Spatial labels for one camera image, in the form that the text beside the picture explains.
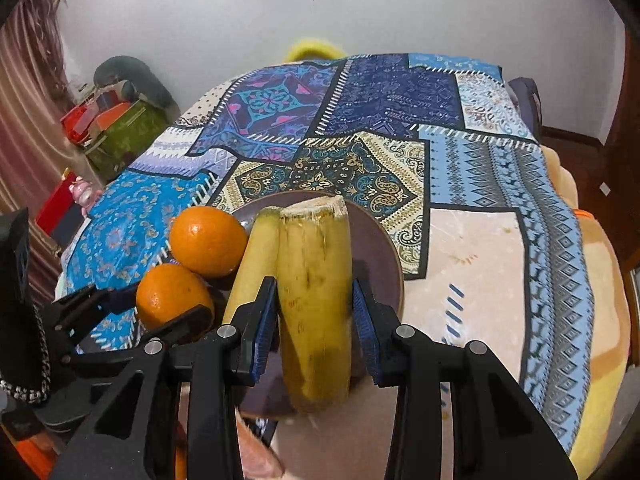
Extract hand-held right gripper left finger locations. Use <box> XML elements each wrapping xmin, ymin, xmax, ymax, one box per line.
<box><xmin>49</xmin><ymin>276</ymin><xmax>279</xmax><ymax>480</ymax></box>

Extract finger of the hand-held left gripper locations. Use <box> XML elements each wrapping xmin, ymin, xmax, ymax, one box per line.
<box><xmin>52</xmin><ymin>284</ymin><xmax>139</xmax><ymax>335</ymax></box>
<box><xmin>67</xmin><ymin>304</ymin><xmax>217</xmax><ymax>377</ymax></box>

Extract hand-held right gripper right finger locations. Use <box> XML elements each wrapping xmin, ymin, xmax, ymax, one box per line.
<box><xmin>351</xmin><ymin>279</ymin><xmax>579</xmax><ymax>480</ymax></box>

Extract large yellow banana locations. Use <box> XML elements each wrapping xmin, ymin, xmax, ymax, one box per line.
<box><xmin>276</xmin><ymin>195</ymin><xmax>354</xmax><ymax>416</ymax></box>

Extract brown round plate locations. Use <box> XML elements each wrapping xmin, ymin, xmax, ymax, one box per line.
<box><xmin>210</xmin><ymin>190</ymin><xmax>406</xmax><ymax>418</ymax></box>

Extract orange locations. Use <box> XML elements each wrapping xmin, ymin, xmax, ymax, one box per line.
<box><xmin>169</xmin><ymin>206</ymin><xmax>249</xmax><ymax>280</ymax></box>
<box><xmin>135</xmin><ymin>263</ymin><xmax>216</xmax><ymax>332</ymax></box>

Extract slim yellow banana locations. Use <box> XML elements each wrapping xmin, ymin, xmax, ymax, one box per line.
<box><xmin>221</xmin><ymin>206</ymin><xmax>282</xmax><ymax>327</ymax></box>

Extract red flat box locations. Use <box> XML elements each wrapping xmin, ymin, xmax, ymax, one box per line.
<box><xmin>35</xmin><ymin>172</ymin><xmax>92</xmax><ymax>242</ymax></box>

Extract pink toy figure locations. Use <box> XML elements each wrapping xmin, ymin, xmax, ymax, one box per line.
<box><xmin>72</xmin><ymin>180</ymin><xmax>99</xmax><ymax>212</ymax></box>

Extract blue patchwork blanket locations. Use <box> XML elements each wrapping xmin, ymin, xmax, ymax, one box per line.
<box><xmin>55</xmin><ymin>52</ymin><xmax>596</xmax><ymax>456</ymax></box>

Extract green storage box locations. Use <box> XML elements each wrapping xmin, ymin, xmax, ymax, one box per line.
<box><xmin>84</xmin><ymin>101</ymin><xmax>169</xmax><ymax>184</ymax></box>

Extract brown striped curtain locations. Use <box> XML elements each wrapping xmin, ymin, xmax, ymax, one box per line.
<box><xmin>0</xmin><ymin>0</ymin><xmax>76</xmax><ymax>281</ymax></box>

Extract red plastic box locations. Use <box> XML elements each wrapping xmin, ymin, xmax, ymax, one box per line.
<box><xmin>60</xmin><ymin>100</ymin><xmax>108</xmax><ymax>144</ymax></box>

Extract dark grey cushion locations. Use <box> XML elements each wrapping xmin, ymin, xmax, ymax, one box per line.
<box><xmin>93</xmin><ymin>56</ymin><xmax>181</xmax><ymax>111</ymax></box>

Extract yellow fleece blanket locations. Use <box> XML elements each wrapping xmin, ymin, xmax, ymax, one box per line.
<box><xmin>542</xmin><ymin>145</ymin><xmax>633</xmax><ymax>468</ymax></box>

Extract dark blue pillow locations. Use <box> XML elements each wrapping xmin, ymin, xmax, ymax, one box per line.
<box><xmin>507</xmin><ymin>77</ymin><xmax>544</xmax><ymax>137</ymax></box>

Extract yellow fluffy pillow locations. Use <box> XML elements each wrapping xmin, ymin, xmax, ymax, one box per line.
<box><xmin>284</xmin><ymin>36</ymin><xmax>347</xmax><ymax>61</ymax></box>

